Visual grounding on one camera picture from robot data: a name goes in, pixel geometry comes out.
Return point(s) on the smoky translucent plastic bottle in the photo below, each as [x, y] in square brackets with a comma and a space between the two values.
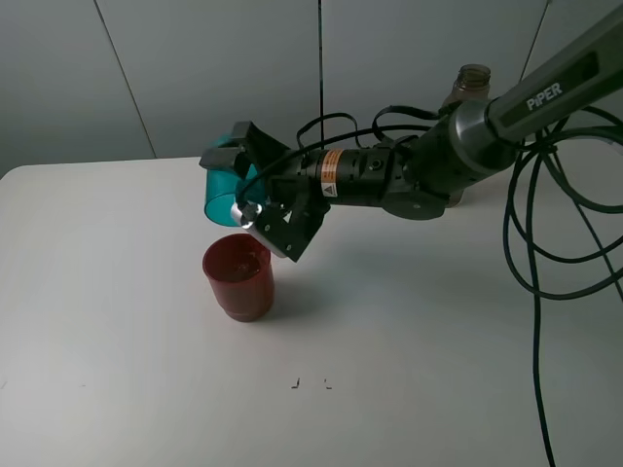
[471, 84]

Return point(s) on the red plastic cup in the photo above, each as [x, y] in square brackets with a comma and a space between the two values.
[239, 271]

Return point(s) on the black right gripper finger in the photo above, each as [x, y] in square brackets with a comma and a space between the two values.
[228, 159]
[256, 146]

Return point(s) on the teal translucent plastic cup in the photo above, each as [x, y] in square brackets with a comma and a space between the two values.
[222, 189]

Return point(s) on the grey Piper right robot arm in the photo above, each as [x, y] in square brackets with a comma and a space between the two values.
[412, 170]

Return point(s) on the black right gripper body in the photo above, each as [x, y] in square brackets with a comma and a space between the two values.
[370, 177]

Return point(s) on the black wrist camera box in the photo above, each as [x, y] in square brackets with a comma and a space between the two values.
[286, 230]

